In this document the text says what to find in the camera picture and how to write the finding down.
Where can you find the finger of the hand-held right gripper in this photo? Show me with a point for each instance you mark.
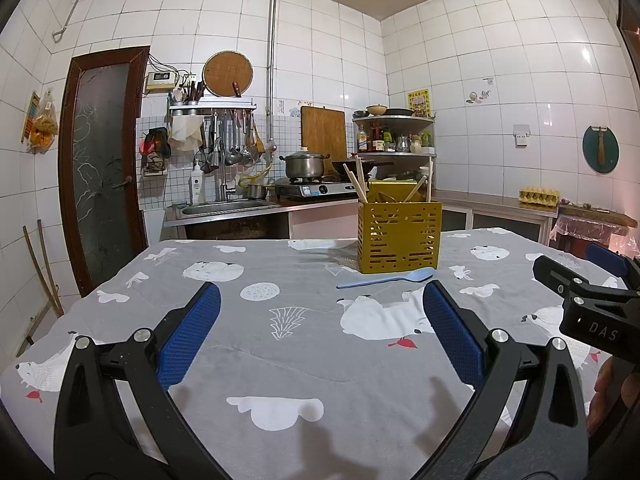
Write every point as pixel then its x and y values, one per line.
pixel 607 260
pixel 550 267

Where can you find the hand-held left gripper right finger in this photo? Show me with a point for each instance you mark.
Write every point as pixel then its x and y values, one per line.
pixel 450 340

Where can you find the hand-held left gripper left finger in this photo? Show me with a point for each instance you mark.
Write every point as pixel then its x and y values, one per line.
pixel 192 330

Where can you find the blue plastic spoon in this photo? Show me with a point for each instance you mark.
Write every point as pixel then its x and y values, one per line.
pixel 420 275

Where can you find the yellow slotted utensil holder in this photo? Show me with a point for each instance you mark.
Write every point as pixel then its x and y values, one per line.
pixel 400 240

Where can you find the light wooden chopstick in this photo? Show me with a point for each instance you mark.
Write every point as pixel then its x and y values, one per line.
pixel 428 180
pixel 354 182
pixel 415 189
pixel 361 177

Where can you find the row of hanging kitchen utensils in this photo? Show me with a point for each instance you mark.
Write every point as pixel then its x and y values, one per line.
pixel 232 140

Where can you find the person's right hand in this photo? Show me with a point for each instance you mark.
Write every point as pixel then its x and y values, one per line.
pixel 612 390

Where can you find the pink plastic cover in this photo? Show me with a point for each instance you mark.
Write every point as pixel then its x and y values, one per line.
pixel 585 227

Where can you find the wooden chopping block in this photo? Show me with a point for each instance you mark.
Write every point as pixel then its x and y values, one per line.
pixel 597 214

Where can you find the glass cabinet door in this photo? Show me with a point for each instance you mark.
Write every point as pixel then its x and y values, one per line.
pixel 507 226
pixel 456 220

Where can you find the yellow egg tray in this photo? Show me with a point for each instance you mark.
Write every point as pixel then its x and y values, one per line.
pixel 539 196

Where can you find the steel sink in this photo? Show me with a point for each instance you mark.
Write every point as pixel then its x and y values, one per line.
pixel 225 207

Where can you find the white soap bottle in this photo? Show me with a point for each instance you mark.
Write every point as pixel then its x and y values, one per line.
pixel 197 185

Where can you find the steel faucet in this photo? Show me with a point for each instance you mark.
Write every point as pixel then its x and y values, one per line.
pixel 223 185

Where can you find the small steel saucepan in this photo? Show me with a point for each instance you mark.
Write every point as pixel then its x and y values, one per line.
pixel 256 191

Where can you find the leaning wooden stick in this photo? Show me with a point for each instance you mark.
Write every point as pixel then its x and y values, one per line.
pixel 37 270
pixel 50 265

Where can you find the kitchen counter cabinet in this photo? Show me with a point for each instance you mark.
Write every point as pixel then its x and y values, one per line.
pixel 310 220

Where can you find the dark wooden glass door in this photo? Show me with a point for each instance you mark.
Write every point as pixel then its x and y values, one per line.
pixel 105 185

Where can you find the steel gas stove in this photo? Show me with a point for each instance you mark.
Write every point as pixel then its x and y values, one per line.
pixel 310 190

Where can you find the red black cloth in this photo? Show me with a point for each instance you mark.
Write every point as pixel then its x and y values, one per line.
pixel 155 142

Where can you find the white hanging cloth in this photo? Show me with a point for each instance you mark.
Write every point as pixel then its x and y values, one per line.
pixel 185 132

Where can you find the steel pot with lid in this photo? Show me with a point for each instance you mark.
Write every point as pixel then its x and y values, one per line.
pixel 305 166

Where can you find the black wok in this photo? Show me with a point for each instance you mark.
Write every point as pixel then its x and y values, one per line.
pixel 345 165

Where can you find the row of condiment bottles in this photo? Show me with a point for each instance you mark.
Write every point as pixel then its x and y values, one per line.
pixel 380 141

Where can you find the steel corner shelf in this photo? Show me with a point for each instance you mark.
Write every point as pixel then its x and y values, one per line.
pixel 395 119

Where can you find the black pan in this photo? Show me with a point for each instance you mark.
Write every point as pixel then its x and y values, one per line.
pixel 400 112

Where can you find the tan bowl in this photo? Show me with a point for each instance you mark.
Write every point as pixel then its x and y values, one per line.
pixel 376 110

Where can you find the wooden cutting board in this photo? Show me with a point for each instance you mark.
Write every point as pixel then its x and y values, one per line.
pixel 322 130

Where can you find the beige electric box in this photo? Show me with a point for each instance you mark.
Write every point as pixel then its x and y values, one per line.
pixel 160 81

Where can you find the hanging yellow plastic bag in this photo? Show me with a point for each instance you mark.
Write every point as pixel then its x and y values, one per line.
pixel 44 122

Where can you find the green round wall board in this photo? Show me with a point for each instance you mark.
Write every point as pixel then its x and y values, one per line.
pixel 590 160

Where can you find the white wall socket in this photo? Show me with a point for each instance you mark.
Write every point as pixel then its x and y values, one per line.
pixel 521 136

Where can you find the wall hook stickers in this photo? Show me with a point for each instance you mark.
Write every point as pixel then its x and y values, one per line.
pixel 473 96

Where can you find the yellow wall poster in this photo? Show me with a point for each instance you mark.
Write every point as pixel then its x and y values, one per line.
pixel 418 103

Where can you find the steel wall rack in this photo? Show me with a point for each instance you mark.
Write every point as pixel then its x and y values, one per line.
pixel 215 106

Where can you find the small wall hanging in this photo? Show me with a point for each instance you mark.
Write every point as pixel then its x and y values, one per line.
pixel 30 117

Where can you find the grey wall pipe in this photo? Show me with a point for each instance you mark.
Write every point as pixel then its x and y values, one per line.
pixel 271 60

